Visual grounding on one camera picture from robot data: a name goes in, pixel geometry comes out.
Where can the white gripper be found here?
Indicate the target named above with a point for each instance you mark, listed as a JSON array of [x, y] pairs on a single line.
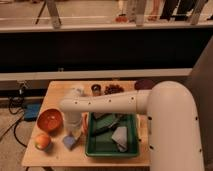
[[74, 131]]

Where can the blue sponge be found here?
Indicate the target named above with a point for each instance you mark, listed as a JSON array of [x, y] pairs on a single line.
[[69, 142]]

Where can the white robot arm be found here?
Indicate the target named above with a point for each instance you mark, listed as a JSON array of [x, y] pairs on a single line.
[[174, 133]]

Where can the orange bowl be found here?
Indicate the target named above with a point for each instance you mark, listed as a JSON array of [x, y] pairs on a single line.
[[50, 120]]

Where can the dark brown block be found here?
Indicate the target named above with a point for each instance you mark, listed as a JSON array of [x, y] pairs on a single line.
[[99, 115]]

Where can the white plastic cup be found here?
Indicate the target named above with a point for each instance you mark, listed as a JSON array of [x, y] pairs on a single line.
[[78, 91]]

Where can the orange round fruit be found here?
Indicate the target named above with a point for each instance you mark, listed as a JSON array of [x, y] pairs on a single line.
[[42, 141]]

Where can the green plastic tray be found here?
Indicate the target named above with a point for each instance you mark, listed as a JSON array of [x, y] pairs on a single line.
[[103, 146]]

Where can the black tool in tray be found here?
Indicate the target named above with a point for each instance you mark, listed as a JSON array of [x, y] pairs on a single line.
[[111, 126]]

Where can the small dark jar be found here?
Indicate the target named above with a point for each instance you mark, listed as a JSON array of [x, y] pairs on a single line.
[[96, 89]]

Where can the grey white cloth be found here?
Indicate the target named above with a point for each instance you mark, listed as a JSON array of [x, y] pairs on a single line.
[[120, 138]]

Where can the dark grape bunch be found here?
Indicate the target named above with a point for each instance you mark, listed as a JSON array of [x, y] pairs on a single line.
[[112, 88]]

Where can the dark maroon round object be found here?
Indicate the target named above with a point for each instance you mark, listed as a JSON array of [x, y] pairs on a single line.
[[144, 84]]

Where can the grey chair back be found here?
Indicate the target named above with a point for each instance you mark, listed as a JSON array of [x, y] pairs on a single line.
[[200, 83]]

